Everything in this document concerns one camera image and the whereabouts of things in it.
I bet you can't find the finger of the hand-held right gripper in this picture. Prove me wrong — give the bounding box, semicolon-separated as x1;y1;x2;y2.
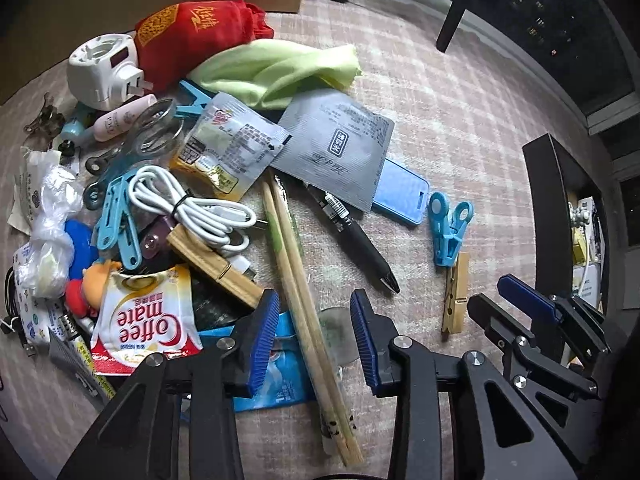
467;294;598;456
497;274;612;368

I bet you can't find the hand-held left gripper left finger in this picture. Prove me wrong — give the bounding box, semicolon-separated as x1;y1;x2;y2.
57;289;281;480

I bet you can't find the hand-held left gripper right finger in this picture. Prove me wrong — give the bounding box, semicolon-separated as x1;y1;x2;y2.
350;289;591;480

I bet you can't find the wooden chopstick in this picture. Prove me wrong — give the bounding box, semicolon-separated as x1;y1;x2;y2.
272;172;366;463
261;180;353;467

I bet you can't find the black container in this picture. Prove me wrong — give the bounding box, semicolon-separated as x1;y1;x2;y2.
521;132;623;376

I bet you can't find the blue white sachet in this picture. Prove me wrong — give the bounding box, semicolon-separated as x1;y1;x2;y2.
200;310;321;411

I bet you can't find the black foil sachet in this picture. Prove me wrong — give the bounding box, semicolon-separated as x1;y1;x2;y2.
190;275;251;332

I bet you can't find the large wooden clothespin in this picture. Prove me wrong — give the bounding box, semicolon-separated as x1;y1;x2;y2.
167;225;264;311

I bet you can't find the blue round-tip clip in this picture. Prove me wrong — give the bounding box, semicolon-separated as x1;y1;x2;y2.
428;191;474;267

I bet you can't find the black pen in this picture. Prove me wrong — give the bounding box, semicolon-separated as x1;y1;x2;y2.
302;182;401;295

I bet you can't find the red white creamer sachet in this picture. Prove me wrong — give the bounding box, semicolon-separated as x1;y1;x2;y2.
90;265;203;378

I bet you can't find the blue card holder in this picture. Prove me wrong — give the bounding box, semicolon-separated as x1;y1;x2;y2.
369;156;432;226

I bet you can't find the cartoon figure toy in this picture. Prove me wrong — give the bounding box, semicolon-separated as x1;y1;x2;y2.
65;220;121;318

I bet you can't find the blue clothespin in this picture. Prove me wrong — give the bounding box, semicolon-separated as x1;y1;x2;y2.
94;170;147;268
175;80;215;120

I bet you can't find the grey comb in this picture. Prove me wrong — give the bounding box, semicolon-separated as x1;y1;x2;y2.
50;332;108;401

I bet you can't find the grey foil sachet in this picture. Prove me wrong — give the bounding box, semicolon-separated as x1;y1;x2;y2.
270;92;396;211

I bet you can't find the white yellow drink sachet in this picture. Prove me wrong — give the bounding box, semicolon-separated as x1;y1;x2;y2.
170;91;293;203

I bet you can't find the clear plastic bag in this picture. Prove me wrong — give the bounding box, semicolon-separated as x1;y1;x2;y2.
30;165;85;297

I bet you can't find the printed tissue pack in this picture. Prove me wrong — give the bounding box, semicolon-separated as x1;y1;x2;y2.
12;242;66;356

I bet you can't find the clear glass jar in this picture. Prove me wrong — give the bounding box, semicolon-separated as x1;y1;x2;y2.
132;100;183;158

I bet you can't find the small pink bottle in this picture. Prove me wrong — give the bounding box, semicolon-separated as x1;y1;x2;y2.
92;94;157;142

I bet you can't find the light green cloth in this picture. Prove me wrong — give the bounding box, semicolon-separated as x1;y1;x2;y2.
187;40;363;112

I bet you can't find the black tripod stand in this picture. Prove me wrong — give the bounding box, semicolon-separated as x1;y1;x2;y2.
436;0;478;53

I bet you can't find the small light blue bottle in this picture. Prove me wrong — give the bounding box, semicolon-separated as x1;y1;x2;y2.
60;112;96;143

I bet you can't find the red cloth bag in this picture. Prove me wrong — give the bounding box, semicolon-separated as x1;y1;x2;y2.
134;0;275;96

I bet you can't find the dark metal claw clip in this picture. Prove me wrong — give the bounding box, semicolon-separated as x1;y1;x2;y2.
22;92;65;136

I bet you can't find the white plug adapter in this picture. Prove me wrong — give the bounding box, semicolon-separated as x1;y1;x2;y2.
66;33;157;112

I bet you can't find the cardboard box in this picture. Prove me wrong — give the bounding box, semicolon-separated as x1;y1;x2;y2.
0;0;308;106

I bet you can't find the white USB cable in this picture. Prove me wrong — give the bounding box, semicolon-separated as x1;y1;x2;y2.
127;165;258;281

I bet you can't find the black USB cable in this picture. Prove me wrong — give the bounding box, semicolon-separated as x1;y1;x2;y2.
2;265;37;358

